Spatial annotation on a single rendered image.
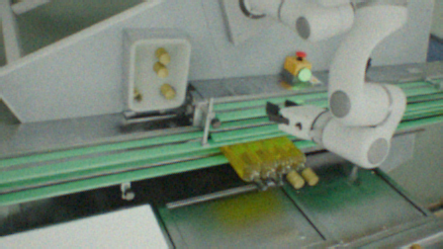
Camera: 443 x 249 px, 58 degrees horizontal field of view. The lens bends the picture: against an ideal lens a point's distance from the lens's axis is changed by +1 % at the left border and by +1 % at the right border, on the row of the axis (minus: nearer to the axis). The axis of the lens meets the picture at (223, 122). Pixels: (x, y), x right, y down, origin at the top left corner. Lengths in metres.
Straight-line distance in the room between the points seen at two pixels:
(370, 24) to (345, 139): 0.20
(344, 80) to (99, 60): 0.74
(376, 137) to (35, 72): 0.87
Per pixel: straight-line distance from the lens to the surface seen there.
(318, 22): 1.03
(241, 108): 1.25
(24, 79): 1.19
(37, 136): 1.19
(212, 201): 1.27
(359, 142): 0.73
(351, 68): 0.68
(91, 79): 1.21
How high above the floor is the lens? 1.80
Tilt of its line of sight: 45 degrees down
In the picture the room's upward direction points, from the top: 140 degrees clockwise
